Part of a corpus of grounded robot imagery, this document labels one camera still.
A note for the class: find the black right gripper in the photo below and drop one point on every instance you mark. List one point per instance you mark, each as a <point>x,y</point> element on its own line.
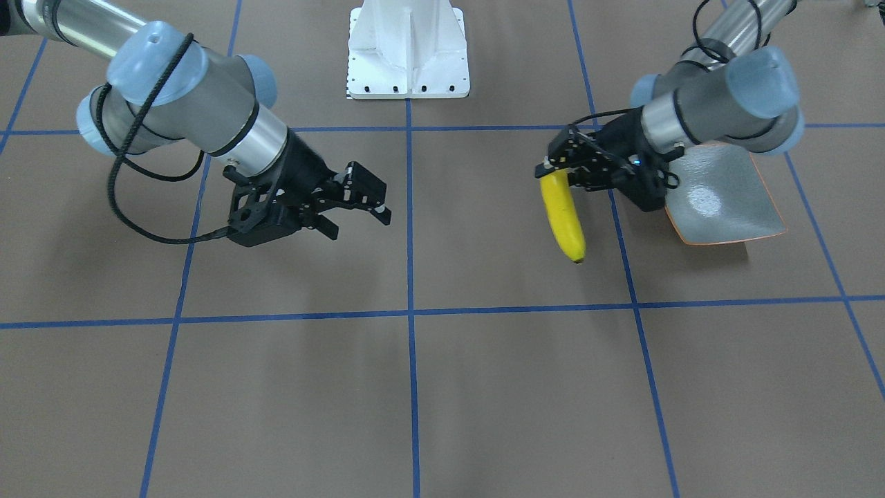
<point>306,167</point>

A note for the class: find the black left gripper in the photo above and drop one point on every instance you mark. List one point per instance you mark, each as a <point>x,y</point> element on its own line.
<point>617,146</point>

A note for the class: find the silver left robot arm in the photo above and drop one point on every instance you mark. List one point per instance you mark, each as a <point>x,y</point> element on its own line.
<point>730,85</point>

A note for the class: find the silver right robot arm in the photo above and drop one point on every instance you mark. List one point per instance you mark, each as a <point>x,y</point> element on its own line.
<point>163,87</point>

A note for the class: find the blue square plate orange rim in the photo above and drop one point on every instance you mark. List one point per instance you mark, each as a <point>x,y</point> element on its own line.
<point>721,198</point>

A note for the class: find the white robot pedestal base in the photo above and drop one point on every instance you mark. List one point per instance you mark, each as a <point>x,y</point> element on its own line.
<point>407,50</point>

